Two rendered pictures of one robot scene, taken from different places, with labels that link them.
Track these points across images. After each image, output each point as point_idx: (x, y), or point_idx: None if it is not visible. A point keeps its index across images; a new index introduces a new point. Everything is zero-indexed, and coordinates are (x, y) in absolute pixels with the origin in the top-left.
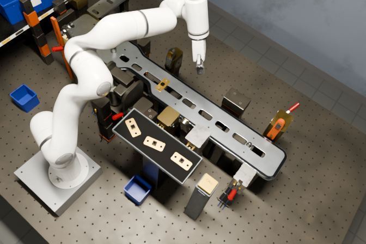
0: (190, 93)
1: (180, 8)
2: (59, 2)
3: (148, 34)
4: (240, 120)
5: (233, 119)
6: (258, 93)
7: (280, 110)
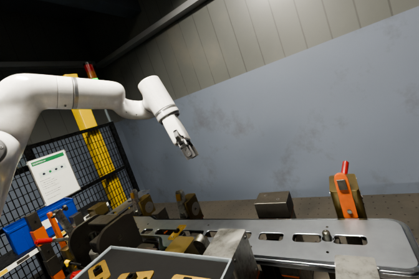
0: (213, 224)
1: (141, 103)
2: (75, 214)
3: (80, 91)
4: (292, 218)
5: (281, 221)
6: (312, 217)
7: (330, 177)
